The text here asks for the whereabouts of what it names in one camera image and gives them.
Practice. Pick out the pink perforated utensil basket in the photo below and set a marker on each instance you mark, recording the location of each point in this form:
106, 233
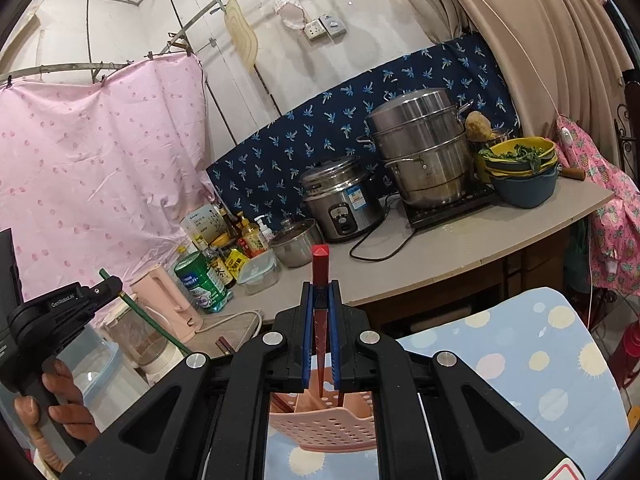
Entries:
322, 419

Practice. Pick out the white seasoning box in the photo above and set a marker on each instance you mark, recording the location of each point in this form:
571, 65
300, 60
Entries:
204, 225

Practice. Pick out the dark blue plastic basin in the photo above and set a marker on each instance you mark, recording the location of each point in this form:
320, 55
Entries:
529, 192

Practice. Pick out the white pump soap bottle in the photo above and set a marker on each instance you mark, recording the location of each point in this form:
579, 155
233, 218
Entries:
267, 232

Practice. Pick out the white hanging cloth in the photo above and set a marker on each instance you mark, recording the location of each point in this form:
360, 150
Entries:
291, 13

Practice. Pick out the stainless steel steamer pot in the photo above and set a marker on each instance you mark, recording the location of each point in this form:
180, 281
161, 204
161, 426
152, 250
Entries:
420, 137

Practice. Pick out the silver rice cooker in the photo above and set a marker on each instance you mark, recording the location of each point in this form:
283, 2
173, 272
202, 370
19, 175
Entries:
340, 196

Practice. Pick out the red thermos bottle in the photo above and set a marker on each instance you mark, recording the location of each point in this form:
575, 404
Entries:
624, 360

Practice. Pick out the dark soy sauce bottle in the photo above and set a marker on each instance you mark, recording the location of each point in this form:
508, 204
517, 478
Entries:
226, 261

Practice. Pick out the small steel lidded pot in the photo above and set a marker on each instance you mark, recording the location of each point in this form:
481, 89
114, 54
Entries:
293, 243

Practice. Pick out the clear plastic food container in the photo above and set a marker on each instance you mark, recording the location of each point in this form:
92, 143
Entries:
259, 273

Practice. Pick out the blue polka dot cloth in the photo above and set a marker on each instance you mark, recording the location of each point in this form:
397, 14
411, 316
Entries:
540, 357

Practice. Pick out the yellow bowl with greens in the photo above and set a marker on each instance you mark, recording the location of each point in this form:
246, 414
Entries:
521, 157

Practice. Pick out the blender with white base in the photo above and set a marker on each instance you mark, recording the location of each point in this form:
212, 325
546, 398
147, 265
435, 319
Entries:
155, 370

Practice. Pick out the wooden cutting board hanging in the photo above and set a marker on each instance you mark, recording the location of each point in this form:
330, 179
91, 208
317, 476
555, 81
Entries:
242, 35

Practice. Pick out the white wall socket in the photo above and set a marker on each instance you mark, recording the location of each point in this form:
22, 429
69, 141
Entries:
326, 25

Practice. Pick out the pink electric kettle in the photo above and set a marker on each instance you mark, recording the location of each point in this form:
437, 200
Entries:
157, 290

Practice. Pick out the beige curtain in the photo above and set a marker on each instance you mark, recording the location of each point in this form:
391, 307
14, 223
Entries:
558, 58

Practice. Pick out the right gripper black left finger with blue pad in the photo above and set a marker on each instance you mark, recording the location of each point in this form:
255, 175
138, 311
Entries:
292, 367

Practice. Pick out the green stick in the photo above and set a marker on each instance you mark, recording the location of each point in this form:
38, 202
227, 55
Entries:
145, 317

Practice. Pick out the navy floral cloth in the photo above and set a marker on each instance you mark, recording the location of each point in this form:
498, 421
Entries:
261, 175

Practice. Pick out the green detergent bottle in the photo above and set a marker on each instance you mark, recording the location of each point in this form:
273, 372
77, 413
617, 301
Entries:
198, 277

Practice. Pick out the yellow oil bottle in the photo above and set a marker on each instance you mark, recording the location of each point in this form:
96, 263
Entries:
253, 237

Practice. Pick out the pink pineapple apron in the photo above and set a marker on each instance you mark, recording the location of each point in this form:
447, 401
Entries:
614, 227

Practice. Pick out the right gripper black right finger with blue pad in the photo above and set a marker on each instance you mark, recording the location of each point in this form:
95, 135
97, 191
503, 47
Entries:
350, 368

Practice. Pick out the person's left hand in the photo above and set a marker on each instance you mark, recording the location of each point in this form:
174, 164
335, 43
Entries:
72, 414

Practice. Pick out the black induction cooktop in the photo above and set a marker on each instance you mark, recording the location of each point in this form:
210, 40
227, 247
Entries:
479, 195

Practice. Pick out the pink spotted curtain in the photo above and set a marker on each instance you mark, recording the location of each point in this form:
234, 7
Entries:
99, 178

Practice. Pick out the red chopstick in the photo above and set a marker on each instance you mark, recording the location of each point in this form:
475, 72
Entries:
320, 280

